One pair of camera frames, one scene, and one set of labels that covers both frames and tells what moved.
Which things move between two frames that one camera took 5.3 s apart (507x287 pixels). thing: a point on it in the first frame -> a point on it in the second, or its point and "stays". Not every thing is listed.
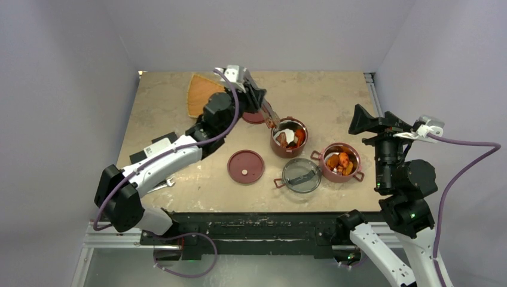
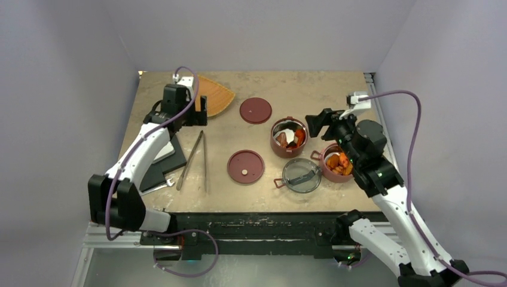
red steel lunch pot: (339, 162) stays
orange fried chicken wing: (341, 162) stays
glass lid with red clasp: (300, 175) stays
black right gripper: (362, 120) -> (327, 117)
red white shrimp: (299, 133) stays
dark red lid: (246, 167) stays
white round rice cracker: (290, 136) stays
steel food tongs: (268, 115) -> (180, 179)
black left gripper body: (246, 102) -> (188, 118)
